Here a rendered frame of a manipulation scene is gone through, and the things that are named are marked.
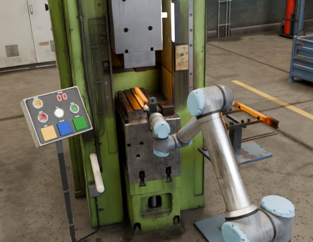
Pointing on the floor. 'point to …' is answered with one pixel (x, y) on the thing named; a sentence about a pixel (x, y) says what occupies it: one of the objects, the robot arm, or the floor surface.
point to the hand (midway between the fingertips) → (148, 103)
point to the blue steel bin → (304, 58)
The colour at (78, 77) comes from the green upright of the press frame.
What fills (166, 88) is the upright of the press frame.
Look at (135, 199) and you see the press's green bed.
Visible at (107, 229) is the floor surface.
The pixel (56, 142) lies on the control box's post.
